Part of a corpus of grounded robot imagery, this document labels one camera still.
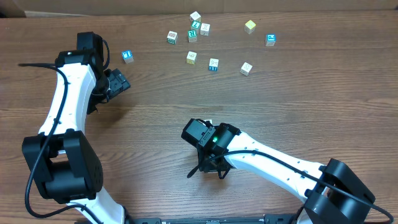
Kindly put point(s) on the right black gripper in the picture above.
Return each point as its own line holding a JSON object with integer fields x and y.
{"x": 193, "y": 134}

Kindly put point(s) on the yellow top block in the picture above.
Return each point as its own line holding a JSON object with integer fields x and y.
{"x": 249, "y": 27}

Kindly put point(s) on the blue side wooden block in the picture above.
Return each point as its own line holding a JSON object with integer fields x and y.
{"x": 213, "y": 64}

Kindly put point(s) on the top plain wooden block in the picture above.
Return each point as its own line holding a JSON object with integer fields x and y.
{"x": 195, "y": 16}

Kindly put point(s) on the wooden X block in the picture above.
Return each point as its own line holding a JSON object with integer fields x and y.
{"x": 205, "y": 29}

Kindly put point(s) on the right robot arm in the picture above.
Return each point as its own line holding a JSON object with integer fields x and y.
{"x": 330, "y": 193}

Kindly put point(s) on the green L letter block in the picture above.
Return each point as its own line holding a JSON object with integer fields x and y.
{"x": 196, "y": 26}

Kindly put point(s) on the green side B block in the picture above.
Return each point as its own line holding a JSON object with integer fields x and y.
{"x": 172, "y": 37}

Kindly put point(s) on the blue top letter block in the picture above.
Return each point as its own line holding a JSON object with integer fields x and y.
{"x": 127, "y": 56}

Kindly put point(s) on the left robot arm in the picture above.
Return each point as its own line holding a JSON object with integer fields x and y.
{"x": 65, "y": 172}

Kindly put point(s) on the green R letter block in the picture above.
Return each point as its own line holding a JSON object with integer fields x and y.
{"x": 192, "y": 36}

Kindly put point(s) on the plain tilted wooden block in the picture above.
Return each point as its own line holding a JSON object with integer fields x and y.
{"x": 246, "y": 68}

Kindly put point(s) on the cardboard strip at back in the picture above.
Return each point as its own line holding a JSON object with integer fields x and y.
{"x": 22, "y": 8}

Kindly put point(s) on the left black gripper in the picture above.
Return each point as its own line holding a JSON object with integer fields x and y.
{"x": 119, "y": 82}

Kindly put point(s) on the yellow side wooden block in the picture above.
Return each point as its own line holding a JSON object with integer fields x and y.
{"x": 191, "y": 57}

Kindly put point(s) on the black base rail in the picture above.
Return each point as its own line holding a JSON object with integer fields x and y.
{"x": 266, "y": 219}

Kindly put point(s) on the blue P letter block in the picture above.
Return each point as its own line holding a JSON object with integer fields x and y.
{"x": 270, "y": 40}

